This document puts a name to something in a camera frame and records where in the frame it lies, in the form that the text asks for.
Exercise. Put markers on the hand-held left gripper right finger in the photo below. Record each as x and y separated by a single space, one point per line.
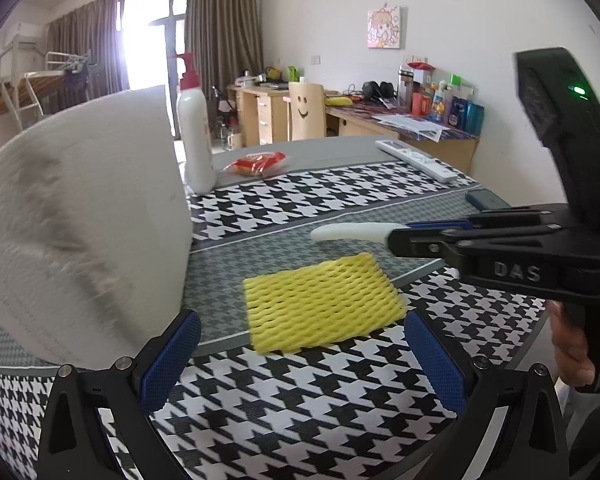
435 360

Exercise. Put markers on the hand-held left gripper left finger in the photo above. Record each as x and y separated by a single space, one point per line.
172 360

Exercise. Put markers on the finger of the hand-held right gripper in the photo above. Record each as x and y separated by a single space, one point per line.
510 220
430 245

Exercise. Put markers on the yellow foam net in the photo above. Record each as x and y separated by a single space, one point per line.
325 300

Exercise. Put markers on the white foam box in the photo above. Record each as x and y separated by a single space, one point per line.
80 210

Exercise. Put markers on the person's right hand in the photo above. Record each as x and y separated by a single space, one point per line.
567 350

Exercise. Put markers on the dark teal phone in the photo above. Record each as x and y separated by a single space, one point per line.
487 200

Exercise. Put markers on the white remote control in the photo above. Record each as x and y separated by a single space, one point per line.
420 160

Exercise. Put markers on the wooden desk with patterned cover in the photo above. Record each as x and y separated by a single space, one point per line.
455 147

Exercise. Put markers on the houndstooth tablecloth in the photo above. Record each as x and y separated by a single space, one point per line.
280 410

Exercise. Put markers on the white papers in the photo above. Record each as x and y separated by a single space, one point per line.
410 125

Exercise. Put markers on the row of toiletry bottles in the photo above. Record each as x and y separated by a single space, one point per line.
445 105

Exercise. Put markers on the black headphones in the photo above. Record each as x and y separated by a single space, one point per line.
377 90

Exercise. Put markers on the wooden chair with smiley face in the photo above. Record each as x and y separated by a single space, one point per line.
305 110

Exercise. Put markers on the red snack packet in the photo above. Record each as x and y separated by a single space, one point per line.
255 164

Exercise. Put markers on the light wooden desk with drawers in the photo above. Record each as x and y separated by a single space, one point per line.
260 110

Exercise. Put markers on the green bag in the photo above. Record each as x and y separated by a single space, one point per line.
293 74

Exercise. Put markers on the white lotion bottle red pump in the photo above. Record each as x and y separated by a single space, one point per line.
195 135

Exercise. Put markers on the brown curtain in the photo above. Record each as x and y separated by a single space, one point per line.
225 30
85 35

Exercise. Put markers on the grey metal bunk bed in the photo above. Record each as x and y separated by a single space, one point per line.
20 90

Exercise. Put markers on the glass balcony door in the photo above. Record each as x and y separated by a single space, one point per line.
150 35

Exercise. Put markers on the white air conditioner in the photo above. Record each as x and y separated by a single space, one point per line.
25 32

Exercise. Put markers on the pink cartoon wall picture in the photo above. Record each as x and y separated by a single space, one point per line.
383 27

